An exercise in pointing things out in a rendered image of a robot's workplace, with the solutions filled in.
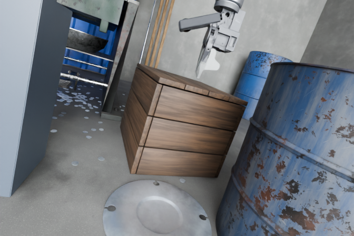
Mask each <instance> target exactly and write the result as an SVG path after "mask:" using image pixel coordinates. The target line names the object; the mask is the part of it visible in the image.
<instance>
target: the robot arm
mask: <svg viewBox="0 0 354 236"><path fill-rule="evenodd" d="M55 1H57V0H55ZM243 2H244V0H215V5H214V10H215V11H217V12H218V13H213V14H208V15H203V16H198V17H193V18H184V19H182V20H180V21H179V31H180V32H189V31H190V30H195V29H198V28H204V27H208V29H207V31H206V34H205V36H204V39H203V45H202V48H201V52H200V55H199V59H198V63H197V66H196V70H195V72H196V77H197V78H200V76H201V73H202V71H203V70H208V71H217V70H218V69H219V68H220V64H219V63H218V62H217V61H216V60H215V56H216V53H217V52H216V51H218V52H223V53H230V52H233V51H234V49H235V46H236V43H237V41H238V38H239V35H240V33H239V30H240V27H241V25H242V22H243V19H244V16H245V14H246V12H244V11H242V10H240V9H241V7H242V5H243ZM226 16H227V17H226Z"/></svg>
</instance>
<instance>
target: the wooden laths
mask: <svg viewBox="0 0 354 236"><path fill-rule="evenodd" d="M174 1H175V0H172V1H171V5H170V9H169V13H168V17H167V20H166V24H165V28H164V32H163V36H162V39H161V44H160V48H159V52H158V55H157V58H156V62H155V67H154V68H157V67H158V63H159V60H160V56H161V52H162V48H163V44H164V40H165V36H166V32H167V29H168V25H169V21H170V17H171V13H172V10H173V5H174ZM163 2H164V0H161V1H160V5H159V9H158V13H157V16H156V20H155V24H154V29H153V33H152V36H151V40H150V44H149V49H148V52H147V56H146V60H145V64H144V65H148V61H149V57H150V53H151V49H152V45H153V41H154V37H155V33H156V29H157V26H158V22H159V18H160V14H161V10H162V6H163ZM168 3H169V0H166V2H165V6H164V10H163V14H162V18H161V22H160V26H159V30H158V34H157V37H156V41H155V45H154V49H153V53H152V57H151V61H150V65H149V66H150V67H152V65H153V61H154V57H155V53H156V49H157V46H158V42H159V38H160V34H161V30H162V26H163V22H164V18H165V14H166V10H167V7H168ZM155 5H156V0H155V1H154V5H153V9H152V13H151V17H150V21H149V25H148V28H147V33H146V37H145V41H144V45H143V49H142V53H141V57H140V61H139V63H141V60H142V56H143V52H144V48H145V44H146V40H147V37H148V33H149V29H150V25H151V20H152V16H153V12H154V9H155Z"/></svg>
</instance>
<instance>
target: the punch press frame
mask: <svg viewBox="0 0 354 236"><path fill-rule="evenodd" d="M57 2H58V3H60V4H61V5H63V6H65V7H66V8H68V9H69V10H71V11H72V12H73V14H72V17H73V18H77V19H79V20H82V21H85V22H88V23H90V24H93V25H96V26H99V27H100V28H99V31H100V32H103V33H107V30H110V31H115V29H116V28H117V26H118V24H119V20H120V16H121V11H122V7H123V3H124V0H57ZM64 58H65V59H68V60H71V61H76V62H79V63H83V64H87V65H90V66H95V67H98V68H102V69H105V70H107V67H105V66H101V65H97V64H93V63H90V62H86V61H82V60H78V59H75V58H72V57H68V56H64ZM60 77H64V78H69V79H72V80H76V81H80V82H85V83H89V84H94V85H98V86H102V87H107V85H108V83H103V82H99V81H95V80H91V79H88V78H83V77H79V76H75V75H71V74H66V73H62V72H61V76H60Z"/></svg>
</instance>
